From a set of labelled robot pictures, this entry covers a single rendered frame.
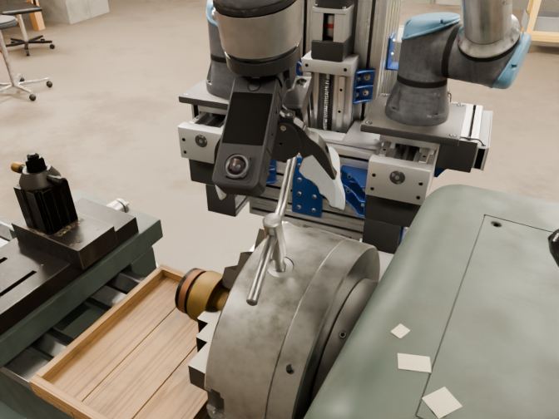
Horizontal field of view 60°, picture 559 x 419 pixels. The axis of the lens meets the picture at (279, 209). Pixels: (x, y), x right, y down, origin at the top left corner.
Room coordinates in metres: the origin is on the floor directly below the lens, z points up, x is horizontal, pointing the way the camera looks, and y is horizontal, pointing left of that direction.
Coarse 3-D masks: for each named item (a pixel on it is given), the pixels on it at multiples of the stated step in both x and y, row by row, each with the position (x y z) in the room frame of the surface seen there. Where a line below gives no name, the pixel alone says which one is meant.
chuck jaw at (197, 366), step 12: (204, 312) 0.52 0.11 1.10; (216, 312) 0.52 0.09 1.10; (204, 324) 0.50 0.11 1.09; (204, 336) 0.47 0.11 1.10; (204, 348) 0.45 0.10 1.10; (192, 360) 0.43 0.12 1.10; (204, 360) 0.43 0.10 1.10; (192, 372) 0.42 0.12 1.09; (204, 372) 0.41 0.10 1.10; (192, 384) 0.42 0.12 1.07; (204, 384) 0.41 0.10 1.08; (216, 396) 0.38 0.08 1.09; (216, 408) 0.38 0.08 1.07
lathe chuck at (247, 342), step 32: (288, 224) 0.56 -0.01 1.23; (256, 256) 0.49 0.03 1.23; (288, 256) 0.48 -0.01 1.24; (320, 256) 0.48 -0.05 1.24; (288, 288) 0.43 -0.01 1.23; (224, 320) 0.42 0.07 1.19; (256, 320) 0.41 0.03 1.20; (288, 320) 0.40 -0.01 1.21; (224, 352) 0.39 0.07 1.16; (256, 352) 0.38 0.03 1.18; (224, 384) 0.37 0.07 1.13; (256, 384) 0.36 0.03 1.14; (224, 416) 0.37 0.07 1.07; (256, 416) 0.35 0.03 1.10
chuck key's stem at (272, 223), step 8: (272, 216) 0.45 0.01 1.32; (264, 224) 0.44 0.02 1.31; (272, 224) 0.44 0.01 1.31; (280, 224) 0.45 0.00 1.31; (272, 232) 0.44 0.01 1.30; (280, 232) 0.45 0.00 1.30; (280, 240) 0.45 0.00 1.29; (280, 248) 0.45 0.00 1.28; (272, 256) 0.45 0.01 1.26; (280, 256) 0.45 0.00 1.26; (280, 264) 0.46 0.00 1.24
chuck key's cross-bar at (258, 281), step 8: (304, 120) 0.61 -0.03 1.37; (288, 160) 0.55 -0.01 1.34; (288, 168) 0.54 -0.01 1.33; (288, 176) 0.53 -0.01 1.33; (288, 184) 0.52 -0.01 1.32; (280, 192) 0.51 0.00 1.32; (288, 192) 0.51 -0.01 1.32; (280, 200) 0.50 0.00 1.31; (280, 208) 0.48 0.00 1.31; (280, 216) 0.47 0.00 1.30; (272, 240) 0.44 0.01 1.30; (264, 248) 0.43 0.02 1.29; (272, 248) 0.43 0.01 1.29; (264, 256) 0.41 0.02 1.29; (264, 264) 0.40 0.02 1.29; (256, 272) 0.39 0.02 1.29; (264, 272) 0.39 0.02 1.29; (256, 280) 0.38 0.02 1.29; (264, 280) 0.39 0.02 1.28; (256, 288) 0.37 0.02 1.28; (248, 296) 0.36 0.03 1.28; (256, 296) 0.36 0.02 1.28; (256, 304) 0.36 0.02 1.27
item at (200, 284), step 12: (192, 276) 0.58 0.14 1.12; (204, 276) 0.57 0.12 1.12; (216, 276) 0.57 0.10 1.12; (180, 288) 0.56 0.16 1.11; (192, 288) 0.55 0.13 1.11; (204, 288) 0.55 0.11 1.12; (216, 288) 0.55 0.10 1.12; (228, 288) 0.56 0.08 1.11; (180, 300) 0.55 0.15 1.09; (192, 300) 0.54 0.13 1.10; (204, 300) 0.53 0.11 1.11; (216, 300) 0.54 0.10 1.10; (192, 312) 0.53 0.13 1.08
